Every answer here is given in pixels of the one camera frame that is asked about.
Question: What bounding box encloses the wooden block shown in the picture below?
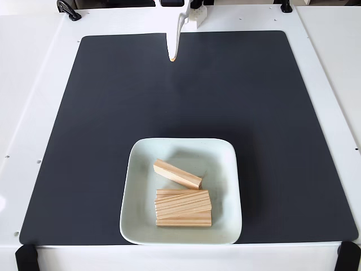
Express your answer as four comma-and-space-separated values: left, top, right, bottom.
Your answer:
154, 190, 212, 221
156, 189, 210, 198
155, 209, 213, 228
153, 158, 204, 190

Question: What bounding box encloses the pale green square plate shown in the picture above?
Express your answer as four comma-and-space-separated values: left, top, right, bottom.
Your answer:
119, 137, 243, 246

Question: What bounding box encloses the black table mat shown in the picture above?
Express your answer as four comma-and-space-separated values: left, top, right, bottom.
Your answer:
19, 30, 359, 246

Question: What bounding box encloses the black corner bracket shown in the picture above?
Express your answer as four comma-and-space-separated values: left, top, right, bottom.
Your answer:
14, 244, 39, 271
335, 241, 361, 271

